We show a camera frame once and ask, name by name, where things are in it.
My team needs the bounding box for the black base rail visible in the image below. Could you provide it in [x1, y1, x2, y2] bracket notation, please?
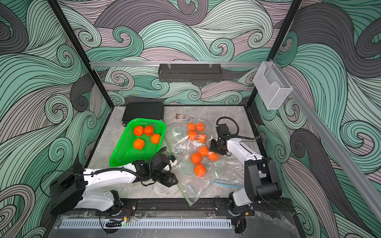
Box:
[56, 197, 295, 217]

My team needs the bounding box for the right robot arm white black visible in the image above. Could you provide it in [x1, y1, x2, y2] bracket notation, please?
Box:
[209, 117, 282, 215]

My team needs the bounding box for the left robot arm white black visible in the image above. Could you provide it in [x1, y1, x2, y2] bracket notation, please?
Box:
[48, 147, 178, 216]

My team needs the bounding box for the green plastic basket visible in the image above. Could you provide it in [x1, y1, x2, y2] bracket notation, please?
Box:
[109, 119, 166, 167]

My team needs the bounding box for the aluminium wall rail right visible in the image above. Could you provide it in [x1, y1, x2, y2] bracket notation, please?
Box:
[270, 59, 381, 221]

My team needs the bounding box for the black wall tray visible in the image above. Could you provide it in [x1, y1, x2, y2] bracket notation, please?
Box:
[158, 64, 222, 83]

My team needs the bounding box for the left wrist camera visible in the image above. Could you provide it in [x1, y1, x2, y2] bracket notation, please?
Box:
[166, 155, 178, 171]

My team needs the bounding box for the white slotted cable duct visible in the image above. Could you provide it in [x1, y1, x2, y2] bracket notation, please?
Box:
[59, 219, 233, 230]

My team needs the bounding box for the orange fruit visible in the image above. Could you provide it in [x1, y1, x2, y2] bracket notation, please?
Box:
[143, 125, 154, 136]
[150, 134, 161, 145]
[133, 138, 145, 150]

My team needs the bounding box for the small card box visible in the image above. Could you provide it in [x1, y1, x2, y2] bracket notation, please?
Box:
[175, 113, 188, 121]

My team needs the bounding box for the clear acrylic wall holder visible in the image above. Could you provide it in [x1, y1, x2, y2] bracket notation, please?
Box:
[253, 61, 292, 110]

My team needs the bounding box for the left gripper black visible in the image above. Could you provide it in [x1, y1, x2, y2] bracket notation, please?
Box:
[151, 171, 180, 188]

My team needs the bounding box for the aluminium wall rail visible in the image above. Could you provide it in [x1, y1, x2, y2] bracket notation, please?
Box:
[89, 60, 262, 68]
[270, 59, 381, 221]

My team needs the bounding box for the green-zip bag of oranges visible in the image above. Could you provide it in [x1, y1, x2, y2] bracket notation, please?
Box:
[165, 117, 236, 206]

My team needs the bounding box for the black hard case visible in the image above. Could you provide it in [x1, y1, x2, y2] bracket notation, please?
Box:
[122, 102, 164, 126]

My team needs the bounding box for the orange fruit taken out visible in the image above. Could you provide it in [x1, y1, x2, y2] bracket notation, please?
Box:
[133, 126, 144, 136]

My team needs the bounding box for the aluminium wall rail back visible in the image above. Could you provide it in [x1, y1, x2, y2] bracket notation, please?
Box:
[89, 60, 262, 68]

